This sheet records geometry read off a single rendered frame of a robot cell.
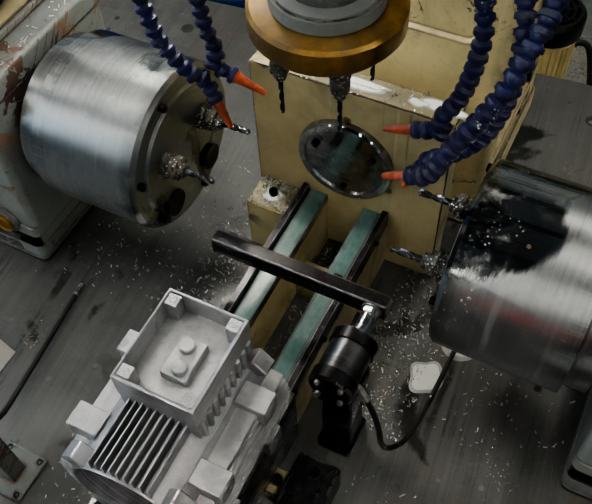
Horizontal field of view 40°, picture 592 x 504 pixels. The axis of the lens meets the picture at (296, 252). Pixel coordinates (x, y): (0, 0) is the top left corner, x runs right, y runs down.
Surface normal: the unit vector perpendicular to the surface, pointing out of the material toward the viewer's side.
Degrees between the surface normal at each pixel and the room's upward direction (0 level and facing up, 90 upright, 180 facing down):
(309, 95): 90
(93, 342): 0
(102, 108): 32
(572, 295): 40
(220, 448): 0
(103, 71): 9
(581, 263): 21
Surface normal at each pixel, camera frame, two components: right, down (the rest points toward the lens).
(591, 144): -0.04, -0.57
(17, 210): -0.45, 0.73
